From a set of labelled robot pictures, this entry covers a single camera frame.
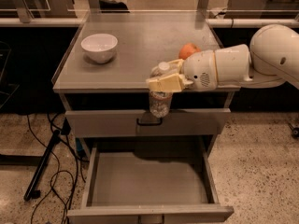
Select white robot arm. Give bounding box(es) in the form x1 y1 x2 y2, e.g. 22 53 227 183
147 24 299 92

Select closed top drawer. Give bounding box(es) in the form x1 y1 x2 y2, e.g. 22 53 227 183
65 108 230 138

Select clear plastic water bottle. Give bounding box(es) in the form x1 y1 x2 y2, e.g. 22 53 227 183
149 62 172 119

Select open middle drawer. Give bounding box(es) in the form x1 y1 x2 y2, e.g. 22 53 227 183
68 147 234 224

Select orange fruit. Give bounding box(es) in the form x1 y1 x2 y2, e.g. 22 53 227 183
178 43 201 60

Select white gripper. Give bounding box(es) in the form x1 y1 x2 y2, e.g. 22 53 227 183
146 45 251 92

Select black floor stand bar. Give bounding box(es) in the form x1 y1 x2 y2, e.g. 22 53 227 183
23 130 60 202

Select grey drawer cabinet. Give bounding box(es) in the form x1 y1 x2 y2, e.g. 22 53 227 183
51 10 245 224

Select black floor cable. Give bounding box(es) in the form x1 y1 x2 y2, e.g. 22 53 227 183
25 112 88 224

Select white ceramic bowl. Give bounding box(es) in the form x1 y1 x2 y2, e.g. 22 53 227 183
81 34 118 63

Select white counter rail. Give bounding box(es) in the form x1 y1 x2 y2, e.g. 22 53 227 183
0 18 299 28

